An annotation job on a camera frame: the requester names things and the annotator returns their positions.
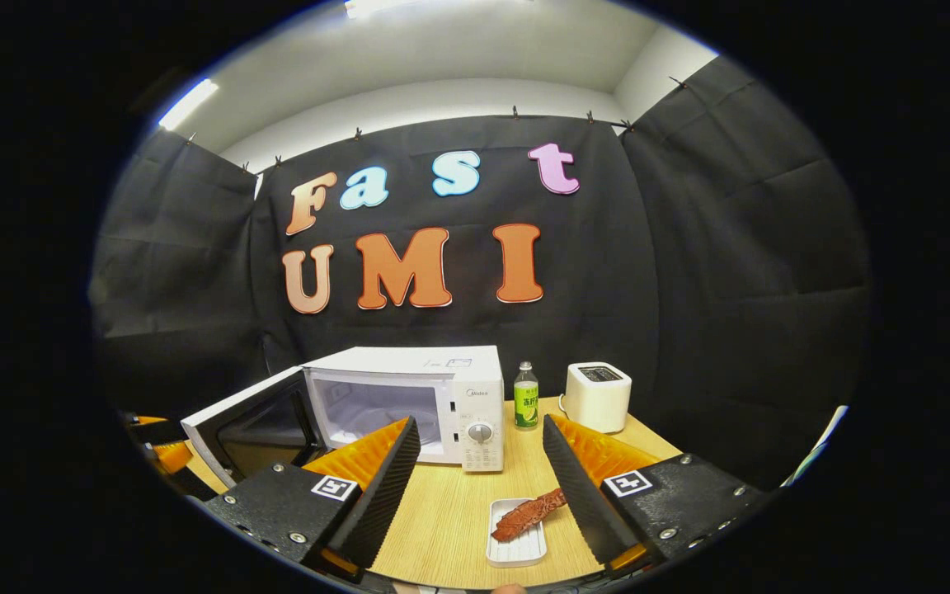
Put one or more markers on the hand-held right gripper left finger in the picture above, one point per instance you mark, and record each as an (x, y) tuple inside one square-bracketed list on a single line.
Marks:
[(380, 495)]

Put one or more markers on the white microwave oven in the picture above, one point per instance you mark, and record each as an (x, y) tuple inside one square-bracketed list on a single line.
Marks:
[(475, 396)]

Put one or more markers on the ceiling light strip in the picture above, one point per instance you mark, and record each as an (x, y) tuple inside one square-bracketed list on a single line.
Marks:
[(188, 103)]

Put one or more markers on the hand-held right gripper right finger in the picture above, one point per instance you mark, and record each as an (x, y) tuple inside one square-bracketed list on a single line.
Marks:
[(586, 495)]

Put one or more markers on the white ridged tray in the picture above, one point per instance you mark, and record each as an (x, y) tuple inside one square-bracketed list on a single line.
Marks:
[(516, 549)]

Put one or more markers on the white board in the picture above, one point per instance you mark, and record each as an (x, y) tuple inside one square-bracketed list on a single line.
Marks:
[(817, 445)]

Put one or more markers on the green label drink bottle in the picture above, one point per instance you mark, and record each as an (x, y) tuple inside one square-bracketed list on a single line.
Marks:
[(526, 404)]

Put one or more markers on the brown grilled meat strip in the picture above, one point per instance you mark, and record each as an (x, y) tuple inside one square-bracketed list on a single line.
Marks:
[(529, 516)]

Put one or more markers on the white toaster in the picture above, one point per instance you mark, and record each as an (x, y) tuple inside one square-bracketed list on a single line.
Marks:
[(599, 400)]

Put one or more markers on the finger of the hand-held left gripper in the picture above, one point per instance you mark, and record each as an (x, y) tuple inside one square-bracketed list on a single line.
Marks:
[(171, 458), (153, 431)]

